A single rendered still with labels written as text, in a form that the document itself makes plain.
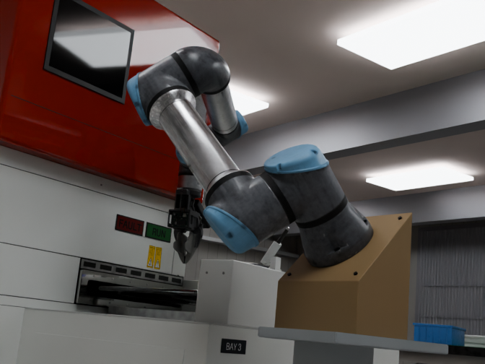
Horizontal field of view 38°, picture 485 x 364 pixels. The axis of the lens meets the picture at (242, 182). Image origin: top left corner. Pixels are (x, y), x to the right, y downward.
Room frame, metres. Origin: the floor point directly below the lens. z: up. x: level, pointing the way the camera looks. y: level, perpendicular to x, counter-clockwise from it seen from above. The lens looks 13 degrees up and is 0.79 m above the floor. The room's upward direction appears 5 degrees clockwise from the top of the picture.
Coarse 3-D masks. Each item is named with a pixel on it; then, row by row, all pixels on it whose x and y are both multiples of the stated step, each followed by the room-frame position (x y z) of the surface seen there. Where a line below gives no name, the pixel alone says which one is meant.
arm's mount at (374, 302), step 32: (384, 224) 1.41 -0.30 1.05; (352, 256) 1.38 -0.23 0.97; (384, 256) 1.34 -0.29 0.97; (288, 288) 1.44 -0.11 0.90; (320, 288) 1.37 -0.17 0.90; (352, 288) 1.30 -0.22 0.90; (384, 288) 1.34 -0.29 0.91; (288, 320) 1.43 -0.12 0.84; (320, 320) 1.36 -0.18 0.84; (352, 320) 1.30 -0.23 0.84; (384, 320) 1.34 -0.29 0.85
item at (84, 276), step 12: (84, 276) 1.99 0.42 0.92; (96, 276) 2.03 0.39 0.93; (108, 276) 2.07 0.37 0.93; (120, 276) 2.10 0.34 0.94; (84, 288) 2.00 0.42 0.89; (168, 288) 2.28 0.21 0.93; (180, 288) 2.32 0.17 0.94; (84, 300) 2.00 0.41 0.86; (96, 300) 2.04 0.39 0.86; (108, 300) 2.08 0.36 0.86; (120, 300) 2.11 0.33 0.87
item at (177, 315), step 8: (112, 312) 2.05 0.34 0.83; (120, 312) 2.03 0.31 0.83; (128, 312) 2.01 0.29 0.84; (136, 312) 1.99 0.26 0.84; (144, 312) 1.97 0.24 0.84; (152, 312) 1.95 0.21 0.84; (160, 312) 1.94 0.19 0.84; (168, 312) 1.92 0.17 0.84; (176, 312) 1.90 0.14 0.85; (184, 312) 1.88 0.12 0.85; (192, 312) 1.87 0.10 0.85; (184, 320) 1.88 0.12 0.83; (192, 320) 1.87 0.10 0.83
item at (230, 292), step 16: (208, 272) 1.57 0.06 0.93; (224, 272) 1.54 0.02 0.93; (240, 272) 1.55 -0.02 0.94; (256, 272) 1.60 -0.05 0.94; (272, 272) 1.65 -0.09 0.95; (208, 288) 1.57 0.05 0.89; (224, 288) 1.54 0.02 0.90; (240, 288) 1.56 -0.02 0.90; (256, 288) 1.61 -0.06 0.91; (272, 288) 1.66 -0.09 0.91; (208, 304) 1.57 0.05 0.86; (224, 304) 1.54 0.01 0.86; (240, 304) 1.56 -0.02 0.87; (256, 304) 1.61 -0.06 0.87; (272, 304) 1.66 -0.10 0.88; (208, 320) 1.56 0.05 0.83; (224, 320) 1.53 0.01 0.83; (240, 320) 1.57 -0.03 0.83; (256, 320) 1.62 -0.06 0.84; (272, 320) 1.67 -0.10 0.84
